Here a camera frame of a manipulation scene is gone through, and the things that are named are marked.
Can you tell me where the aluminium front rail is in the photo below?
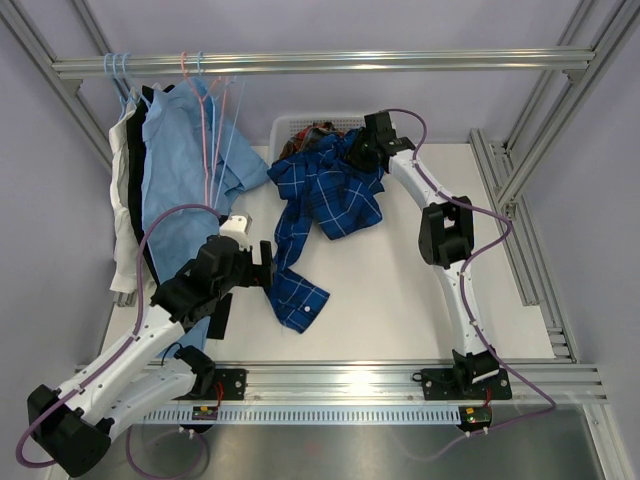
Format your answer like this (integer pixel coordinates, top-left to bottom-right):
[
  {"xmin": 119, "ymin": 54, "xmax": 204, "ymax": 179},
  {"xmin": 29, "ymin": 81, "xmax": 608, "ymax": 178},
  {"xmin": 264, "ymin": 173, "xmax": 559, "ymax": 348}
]
[{"xmin": 216, "ymin": 361, "xmax": 608, "ymax": 405}]

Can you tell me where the aluminium hanging rail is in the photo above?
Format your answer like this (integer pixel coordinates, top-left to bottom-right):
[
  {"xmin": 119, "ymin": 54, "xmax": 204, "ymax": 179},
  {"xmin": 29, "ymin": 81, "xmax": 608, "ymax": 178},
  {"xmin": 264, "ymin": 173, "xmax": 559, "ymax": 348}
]
[{"xmin": 54, "ymin": 47, "xmax": 595, "ymax": 80}]

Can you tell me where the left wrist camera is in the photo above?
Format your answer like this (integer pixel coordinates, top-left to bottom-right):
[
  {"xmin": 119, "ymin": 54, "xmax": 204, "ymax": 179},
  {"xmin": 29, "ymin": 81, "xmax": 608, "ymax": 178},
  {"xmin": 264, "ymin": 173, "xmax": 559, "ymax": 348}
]
[{"xmin": 219, "ymin": 214, "xmax": 252, "ymax": 251}]

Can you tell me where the black shirt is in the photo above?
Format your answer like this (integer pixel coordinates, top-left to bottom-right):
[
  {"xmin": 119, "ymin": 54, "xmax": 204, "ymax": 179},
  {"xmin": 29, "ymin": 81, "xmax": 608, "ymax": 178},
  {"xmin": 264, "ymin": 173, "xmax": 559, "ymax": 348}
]
[{"xmin": 125, "ymin": 85, "xmax": 159, "ymax": 271}]

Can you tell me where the light blue shirt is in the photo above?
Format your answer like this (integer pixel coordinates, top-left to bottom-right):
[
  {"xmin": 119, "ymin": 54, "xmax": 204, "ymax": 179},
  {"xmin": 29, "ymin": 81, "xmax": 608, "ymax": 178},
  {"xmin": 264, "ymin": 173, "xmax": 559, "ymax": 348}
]
[{"xmin": 139, "ymin": 77, "xmax": 271, "ymax": 359}]

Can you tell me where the white slotted cable duct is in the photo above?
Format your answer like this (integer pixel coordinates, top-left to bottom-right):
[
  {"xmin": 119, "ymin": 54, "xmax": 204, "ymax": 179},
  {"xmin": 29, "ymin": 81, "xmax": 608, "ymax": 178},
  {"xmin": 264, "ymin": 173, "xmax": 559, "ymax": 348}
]
[{"xmin": 139, "ymin": 404, "xmax": 461, "ymax": 426}]

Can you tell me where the light blue hanger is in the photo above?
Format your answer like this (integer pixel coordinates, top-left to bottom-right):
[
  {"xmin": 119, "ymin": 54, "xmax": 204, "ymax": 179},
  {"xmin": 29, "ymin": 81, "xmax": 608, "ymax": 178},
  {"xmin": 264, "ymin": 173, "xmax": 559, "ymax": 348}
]
[
  {"xmin": 103, "ymin": 52, "xmax": 135, "ymax": 104},
  {"xmin": 120, "ymin": 52, "xmax": 151, "ymax": 109},
  {"xmin": 203, "ymin": 76, "xmax": 238, "ymax": 210}
]

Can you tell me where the white plastic basket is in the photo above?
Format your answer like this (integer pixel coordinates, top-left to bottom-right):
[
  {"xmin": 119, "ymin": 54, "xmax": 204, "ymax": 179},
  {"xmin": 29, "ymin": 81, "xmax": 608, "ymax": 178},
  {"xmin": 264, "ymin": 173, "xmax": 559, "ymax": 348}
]
[{"xmin": 266, "ymin": 112, "xmax": 365, "ymax": 164}]

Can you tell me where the blue plaid shirt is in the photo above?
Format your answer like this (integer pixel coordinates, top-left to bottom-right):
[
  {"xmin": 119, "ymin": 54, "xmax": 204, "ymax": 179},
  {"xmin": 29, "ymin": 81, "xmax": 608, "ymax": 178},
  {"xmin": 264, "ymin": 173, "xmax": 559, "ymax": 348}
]
[{"xmin": 268, "ymin": 129, "xmax": 384, "ymax": 334}]

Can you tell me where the red brown plaid shirt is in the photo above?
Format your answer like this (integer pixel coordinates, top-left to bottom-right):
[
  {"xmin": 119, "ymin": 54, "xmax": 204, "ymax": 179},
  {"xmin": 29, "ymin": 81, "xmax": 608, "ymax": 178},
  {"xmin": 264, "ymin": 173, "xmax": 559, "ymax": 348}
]
[{"xmin": 278, "ymin": 121, "xmax": 345, "ymax": 160}]

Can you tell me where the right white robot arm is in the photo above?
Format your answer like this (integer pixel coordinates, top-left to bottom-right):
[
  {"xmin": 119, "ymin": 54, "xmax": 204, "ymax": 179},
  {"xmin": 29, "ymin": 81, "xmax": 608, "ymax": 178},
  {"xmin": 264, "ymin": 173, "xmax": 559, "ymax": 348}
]
[{"xmin": 347, "ymin": 111, "xmax": 500, "ymax": 400}]

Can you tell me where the right aluminium frame post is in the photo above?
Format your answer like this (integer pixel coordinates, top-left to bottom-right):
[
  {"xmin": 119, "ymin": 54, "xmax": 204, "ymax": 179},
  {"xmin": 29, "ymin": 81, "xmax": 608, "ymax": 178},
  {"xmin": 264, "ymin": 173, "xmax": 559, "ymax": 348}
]
[{"xmin": 469, "ymin": 1, "xmax": 639, "ymax": 363}]

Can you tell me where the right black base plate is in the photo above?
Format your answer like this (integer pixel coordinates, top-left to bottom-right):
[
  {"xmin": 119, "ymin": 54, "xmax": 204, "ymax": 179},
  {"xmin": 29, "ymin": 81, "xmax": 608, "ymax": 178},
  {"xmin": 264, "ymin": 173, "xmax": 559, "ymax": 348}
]
[{"xmin": 411, "ymin": 368, "xmax": 513, "ymax": 401}]

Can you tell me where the white shirt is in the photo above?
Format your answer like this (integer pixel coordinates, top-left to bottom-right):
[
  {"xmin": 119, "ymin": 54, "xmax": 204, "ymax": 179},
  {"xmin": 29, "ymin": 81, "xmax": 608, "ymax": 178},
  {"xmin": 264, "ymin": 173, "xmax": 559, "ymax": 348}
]
[{"xmin": 109, "ymin": 106, "xmax": 139, "ymax": 294}]

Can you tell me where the pink wire hanger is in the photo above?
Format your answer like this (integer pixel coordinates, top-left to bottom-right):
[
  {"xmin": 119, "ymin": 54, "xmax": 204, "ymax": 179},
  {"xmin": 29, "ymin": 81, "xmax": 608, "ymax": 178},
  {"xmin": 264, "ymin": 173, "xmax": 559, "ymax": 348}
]
[{"xmin": 180, "ymin": 52, "xmax": 231, "ymax": 208}]

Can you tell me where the aluminium frame post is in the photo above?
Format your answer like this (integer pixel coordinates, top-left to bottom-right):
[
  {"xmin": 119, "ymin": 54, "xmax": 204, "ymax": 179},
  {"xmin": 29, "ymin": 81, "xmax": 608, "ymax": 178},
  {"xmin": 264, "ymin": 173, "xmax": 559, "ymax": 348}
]
[
  {"xmin": 469, "ymin": 1, "xmax": 639, "ymax": 363},
  {"xmin": 1, "ymin": 1, "xmax": 112, "ymax": 172}
]

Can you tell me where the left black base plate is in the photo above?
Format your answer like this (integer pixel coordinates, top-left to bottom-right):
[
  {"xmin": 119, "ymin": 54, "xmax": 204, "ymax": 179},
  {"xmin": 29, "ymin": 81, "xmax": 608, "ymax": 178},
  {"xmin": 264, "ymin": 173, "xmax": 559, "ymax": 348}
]
[{"xmin": 177, "ymin": 368, "xmax": 248, "ymax": 401}]

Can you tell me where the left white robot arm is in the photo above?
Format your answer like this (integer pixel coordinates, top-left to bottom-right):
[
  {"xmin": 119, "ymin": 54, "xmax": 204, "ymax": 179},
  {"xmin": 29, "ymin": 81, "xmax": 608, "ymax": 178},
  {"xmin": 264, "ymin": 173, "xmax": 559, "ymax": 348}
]
[{"xmin": 19, "ymin": 234, "xmax": 275, "ymax": 478}]

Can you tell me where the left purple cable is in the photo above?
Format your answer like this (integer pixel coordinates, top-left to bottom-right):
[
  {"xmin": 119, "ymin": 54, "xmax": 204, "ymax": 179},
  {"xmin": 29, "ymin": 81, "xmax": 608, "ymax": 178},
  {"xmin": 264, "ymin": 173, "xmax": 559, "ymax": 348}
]
[{"xmin": 15, "ymin": 203, "xmax": 226, "ymax": 479}]

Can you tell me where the left aluminium frame post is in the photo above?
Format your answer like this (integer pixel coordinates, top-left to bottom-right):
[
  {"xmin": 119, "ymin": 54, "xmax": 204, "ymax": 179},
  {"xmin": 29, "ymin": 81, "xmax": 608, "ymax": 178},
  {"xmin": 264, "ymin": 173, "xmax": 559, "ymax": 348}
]
[{"xmin": 1, "ymin": 1, "xmax": 112, "ymax": 172}]

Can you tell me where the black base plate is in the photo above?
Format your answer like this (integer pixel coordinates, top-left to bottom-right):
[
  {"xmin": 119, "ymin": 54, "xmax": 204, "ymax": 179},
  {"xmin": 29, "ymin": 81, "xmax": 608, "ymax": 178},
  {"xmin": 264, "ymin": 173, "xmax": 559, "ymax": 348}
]
[
  {"xmin": 177, "ymin": 368, "xmax": 248, "ymax": 401},
  {"xmin": 411, "ymin": 368, "xmax": 513, "ymax": 401}
]

